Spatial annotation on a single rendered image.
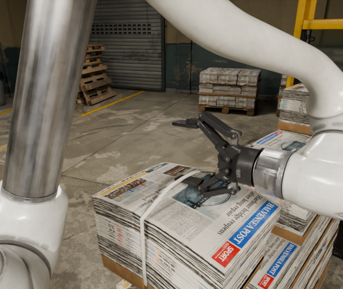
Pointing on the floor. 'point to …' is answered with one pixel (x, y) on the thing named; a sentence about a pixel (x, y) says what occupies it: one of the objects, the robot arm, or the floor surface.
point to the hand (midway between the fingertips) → (180, 150)
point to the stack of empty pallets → (90, 66)
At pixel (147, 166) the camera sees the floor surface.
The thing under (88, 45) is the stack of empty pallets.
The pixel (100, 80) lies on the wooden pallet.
